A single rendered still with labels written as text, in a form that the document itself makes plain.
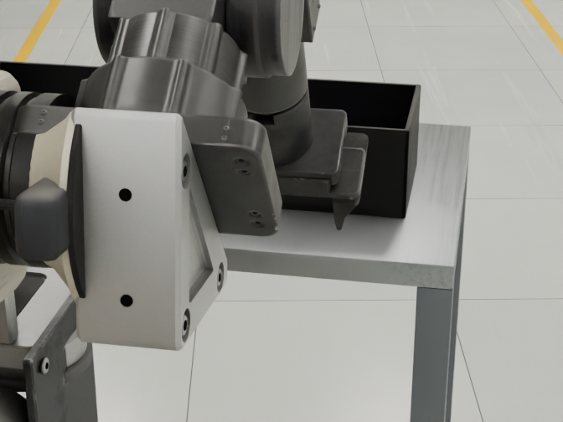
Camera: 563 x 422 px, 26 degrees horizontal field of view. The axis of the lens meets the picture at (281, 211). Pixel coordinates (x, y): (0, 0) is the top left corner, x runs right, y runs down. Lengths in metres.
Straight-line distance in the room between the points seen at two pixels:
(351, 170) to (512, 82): 3.65
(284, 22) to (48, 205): 0.19
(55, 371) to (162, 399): 1.84
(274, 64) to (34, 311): 0.23
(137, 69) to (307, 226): 0.87
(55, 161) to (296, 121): 0.35
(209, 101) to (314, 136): 0.34
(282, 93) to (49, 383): 0.26
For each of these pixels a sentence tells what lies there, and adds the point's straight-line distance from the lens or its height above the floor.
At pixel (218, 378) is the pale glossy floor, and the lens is 2.65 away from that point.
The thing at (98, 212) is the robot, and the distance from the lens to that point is 0.55.
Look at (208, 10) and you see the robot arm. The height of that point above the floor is 1.25.
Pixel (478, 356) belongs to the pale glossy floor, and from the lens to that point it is 2.76.
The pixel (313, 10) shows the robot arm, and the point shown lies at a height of 1.20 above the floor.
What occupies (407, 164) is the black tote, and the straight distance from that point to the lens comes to 1.43.
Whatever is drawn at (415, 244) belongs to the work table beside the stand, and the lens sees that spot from 1.40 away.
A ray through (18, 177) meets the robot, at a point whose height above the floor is 1.19.
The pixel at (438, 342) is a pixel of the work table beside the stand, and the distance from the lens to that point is 1.40.
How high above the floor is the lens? 1.41
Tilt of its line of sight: 24 degrees down
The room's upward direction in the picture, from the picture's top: straight up
